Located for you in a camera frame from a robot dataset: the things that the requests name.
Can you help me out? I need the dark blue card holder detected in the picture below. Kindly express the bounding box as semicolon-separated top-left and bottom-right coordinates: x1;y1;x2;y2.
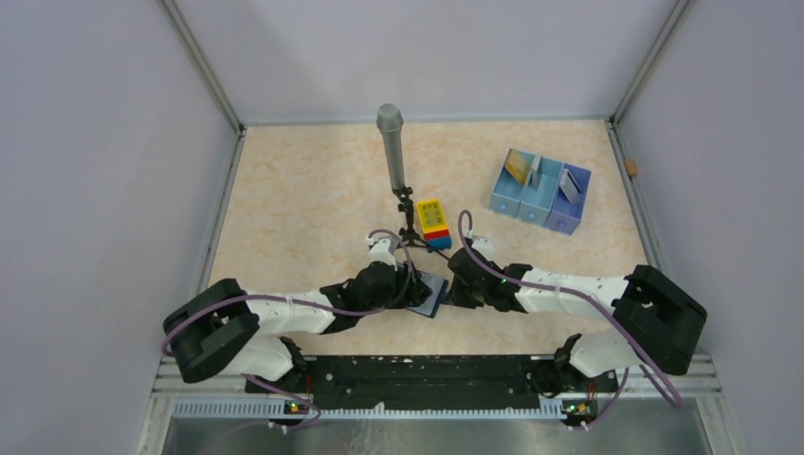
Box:
407;272;449;319

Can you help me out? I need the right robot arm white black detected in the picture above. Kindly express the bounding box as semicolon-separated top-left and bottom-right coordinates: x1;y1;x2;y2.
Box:
448;248;708;391

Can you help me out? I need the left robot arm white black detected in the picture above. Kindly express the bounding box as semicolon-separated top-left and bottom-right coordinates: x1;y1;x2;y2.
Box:
162;262;448;392

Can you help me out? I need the black credit card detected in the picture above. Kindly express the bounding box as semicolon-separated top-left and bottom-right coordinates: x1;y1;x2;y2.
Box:
529;155;541;190

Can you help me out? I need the gold credit card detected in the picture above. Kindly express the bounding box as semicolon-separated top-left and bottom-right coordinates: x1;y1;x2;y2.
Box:
504;149;532;186

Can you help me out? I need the silver credit card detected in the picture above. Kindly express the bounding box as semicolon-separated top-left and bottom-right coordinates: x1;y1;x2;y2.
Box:
558;168;582;205

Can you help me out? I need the black tripod stand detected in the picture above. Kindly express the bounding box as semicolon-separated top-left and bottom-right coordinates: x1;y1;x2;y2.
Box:
392;187;449;261

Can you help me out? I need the yellow red blue toy block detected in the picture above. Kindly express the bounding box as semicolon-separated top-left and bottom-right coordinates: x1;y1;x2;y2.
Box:
414;199;452;251

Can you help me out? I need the light blue drawer left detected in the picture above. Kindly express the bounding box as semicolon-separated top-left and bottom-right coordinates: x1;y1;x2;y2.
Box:
488;150;537;218

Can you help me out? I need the light blue drawer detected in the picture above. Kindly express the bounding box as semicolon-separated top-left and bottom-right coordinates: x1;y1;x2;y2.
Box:
488;150;537;218
516;156;564;227

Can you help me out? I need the light blue drawer middle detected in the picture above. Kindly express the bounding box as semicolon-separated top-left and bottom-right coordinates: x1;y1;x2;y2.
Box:
516;156;564;227

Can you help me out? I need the purple drawer right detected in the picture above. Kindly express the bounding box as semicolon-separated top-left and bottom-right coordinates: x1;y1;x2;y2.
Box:
545;163;592;235

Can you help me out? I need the grey microphone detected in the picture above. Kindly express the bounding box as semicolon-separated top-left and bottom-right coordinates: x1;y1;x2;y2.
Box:
375;103;406;192

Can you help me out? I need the small wooden knob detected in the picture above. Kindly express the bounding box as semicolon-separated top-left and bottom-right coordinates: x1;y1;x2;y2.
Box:
623;158;639;178

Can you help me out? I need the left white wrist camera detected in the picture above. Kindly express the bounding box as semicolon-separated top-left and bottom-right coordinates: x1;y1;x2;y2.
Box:
365;236;399;269

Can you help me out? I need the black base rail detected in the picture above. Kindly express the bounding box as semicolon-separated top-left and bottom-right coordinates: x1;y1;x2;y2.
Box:
276;355;619;410

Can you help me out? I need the aluminium frame front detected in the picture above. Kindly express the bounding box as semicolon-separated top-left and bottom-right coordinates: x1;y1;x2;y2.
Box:
136;355;745;454

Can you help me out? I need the white cable duct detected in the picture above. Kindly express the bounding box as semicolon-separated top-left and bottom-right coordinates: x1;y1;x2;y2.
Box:
173;398;566;420

